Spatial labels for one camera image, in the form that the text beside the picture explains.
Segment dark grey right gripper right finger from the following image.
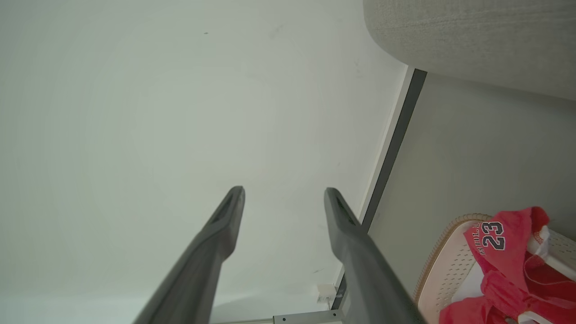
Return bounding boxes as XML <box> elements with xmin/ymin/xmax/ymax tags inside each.
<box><xmin>324</xmin><ymin>188</ymin><xmax>426</xmax><ymax>324</ymax></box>

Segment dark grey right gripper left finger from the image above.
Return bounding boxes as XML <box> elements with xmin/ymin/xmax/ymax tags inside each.
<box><xmin>133</xmin><ymin>186</ymin><xmax>246</xmax><ymax>324</ymax></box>

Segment red trousers with white stripe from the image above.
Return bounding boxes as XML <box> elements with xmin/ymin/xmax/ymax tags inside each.
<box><xmin>439</xmin><ymin>254</ymin><xmax>576</xmax><ymax>324</ymax></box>

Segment white perforated laundry basket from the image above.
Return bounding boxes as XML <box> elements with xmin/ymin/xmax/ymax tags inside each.
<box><xmin>413</xmin><ymin>213</ymin><xmax>576</xmax><ymax>324</ymax></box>

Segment dark baseboard strip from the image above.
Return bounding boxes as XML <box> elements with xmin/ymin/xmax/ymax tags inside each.
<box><xmin>331</xmin><ymin>68</ymin><xmax>428</xmax><ymax>311</ymax></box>

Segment red jersey with number 23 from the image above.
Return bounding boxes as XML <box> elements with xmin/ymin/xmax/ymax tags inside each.
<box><xmin>463</xmin><ymin>207</ymin><xmax>550</xmax><ymax>291</ymax></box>

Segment grey fabric cushion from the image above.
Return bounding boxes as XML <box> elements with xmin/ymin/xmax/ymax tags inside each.
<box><xmin>363</xmin><ymin>0</ymin><xmax>576</xmax><ymax>100</ymax></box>

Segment small white wall box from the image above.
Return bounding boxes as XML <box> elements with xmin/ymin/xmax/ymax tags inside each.
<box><xmin>317</xmin><ymin>283</ymin><xmax>338</xmax><ymax>303</ymax></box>

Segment grey metal bracket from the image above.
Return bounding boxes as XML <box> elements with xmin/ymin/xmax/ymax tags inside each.
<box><xmin>211</xmin><ymin>310</ymin><xmax>345</xmax><ymax>324</ymax></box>

